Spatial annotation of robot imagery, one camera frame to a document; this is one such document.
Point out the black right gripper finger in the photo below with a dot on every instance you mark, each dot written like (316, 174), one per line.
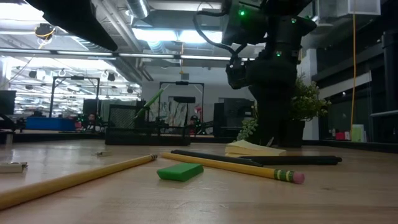
(275, 109)

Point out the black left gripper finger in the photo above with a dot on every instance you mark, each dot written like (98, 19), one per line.
(99, 35)

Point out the yellow sticky note pad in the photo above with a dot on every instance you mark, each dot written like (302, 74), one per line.
(248, 147)

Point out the black pen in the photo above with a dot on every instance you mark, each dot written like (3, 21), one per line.
(211, 156)
(295, 160)

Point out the yellow pencil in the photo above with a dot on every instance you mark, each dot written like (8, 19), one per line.
(77, 179)
(233, 166)

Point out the green eraser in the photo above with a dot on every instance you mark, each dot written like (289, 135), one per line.
(180, 171)

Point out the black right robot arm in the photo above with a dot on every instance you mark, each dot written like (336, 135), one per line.
(245, 25)

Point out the black mesh desk organizer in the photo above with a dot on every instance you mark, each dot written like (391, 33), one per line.
(122, 118)

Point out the long ceiling light bar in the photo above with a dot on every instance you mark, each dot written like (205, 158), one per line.
(93, 53)

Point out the black ceiling device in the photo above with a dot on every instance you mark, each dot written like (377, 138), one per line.
(45, 31)

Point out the small trailing succulent plant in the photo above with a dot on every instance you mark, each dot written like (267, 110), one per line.
(247, 129)

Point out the bushy green potted plant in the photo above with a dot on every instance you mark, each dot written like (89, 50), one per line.
(311, 102)

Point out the black cabinet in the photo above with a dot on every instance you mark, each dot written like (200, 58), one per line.
(233, 115)

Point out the red box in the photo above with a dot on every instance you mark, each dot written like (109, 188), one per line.
(340, 136)

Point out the green and white box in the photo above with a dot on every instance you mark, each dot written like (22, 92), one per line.
(357, 133)

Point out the blue storage bin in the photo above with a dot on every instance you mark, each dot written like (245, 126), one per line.
(49, 124)

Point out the dark background monitor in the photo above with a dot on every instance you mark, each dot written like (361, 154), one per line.
(7, 102)

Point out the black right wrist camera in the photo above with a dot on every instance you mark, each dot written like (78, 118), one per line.
(237, 74)

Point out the black background station frame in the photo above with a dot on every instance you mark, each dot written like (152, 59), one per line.
(182, 83)
(77, 77)

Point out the silver ventilation duct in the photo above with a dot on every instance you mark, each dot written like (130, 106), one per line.
(138, 7)

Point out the black aluminium table frame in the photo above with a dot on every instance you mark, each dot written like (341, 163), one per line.
(342, 145)

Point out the pale patterned wall hanging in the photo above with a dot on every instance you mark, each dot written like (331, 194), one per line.
(174, 113)

